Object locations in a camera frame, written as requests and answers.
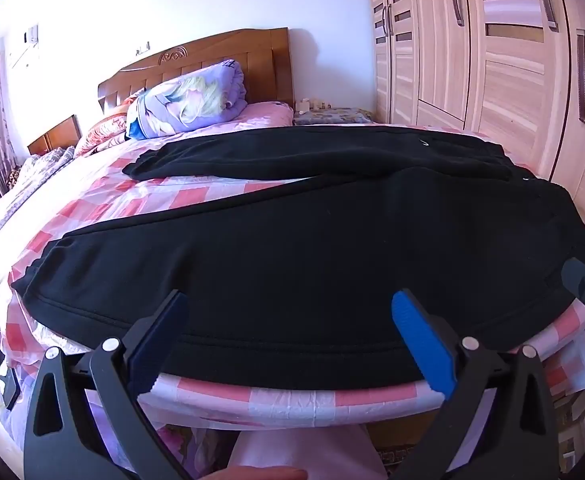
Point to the black pants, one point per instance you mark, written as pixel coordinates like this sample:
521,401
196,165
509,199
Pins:
297,250

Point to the grey floral blanket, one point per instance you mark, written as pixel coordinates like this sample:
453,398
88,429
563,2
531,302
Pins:
32,175

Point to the white air conditioner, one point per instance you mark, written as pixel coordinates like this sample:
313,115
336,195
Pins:
25,50

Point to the light wooden wardrobe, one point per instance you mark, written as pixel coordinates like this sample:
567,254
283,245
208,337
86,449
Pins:
482,60

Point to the purple floral pillow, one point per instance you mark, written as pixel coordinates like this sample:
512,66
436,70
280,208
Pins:
192,97

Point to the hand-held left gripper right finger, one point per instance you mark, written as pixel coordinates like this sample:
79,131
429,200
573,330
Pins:
420,340

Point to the small wooden headboard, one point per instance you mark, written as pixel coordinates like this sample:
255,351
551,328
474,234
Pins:
55,136

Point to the bed with pink checked sheet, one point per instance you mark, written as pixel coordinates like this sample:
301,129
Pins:
122,200

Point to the person's left hand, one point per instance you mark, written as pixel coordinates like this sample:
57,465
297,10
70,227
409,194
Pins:
262,474

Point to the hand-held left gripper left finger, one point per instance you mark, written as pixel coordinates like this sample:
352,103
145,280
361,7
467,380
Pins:
165,330

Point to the pink floral pillow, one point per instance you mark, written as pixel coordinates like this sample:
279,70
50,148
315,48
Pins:
105,135

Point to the nightstand with floral cover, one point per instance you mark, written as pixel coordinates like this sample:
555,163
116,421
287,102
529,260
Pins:
330,115

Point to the person's white trouser leg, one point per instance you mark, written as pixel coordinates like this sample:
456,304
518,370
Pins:
307,450

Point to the carved wooden headboard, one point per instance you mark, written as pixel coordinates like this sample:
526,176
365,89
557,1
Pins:
212,57

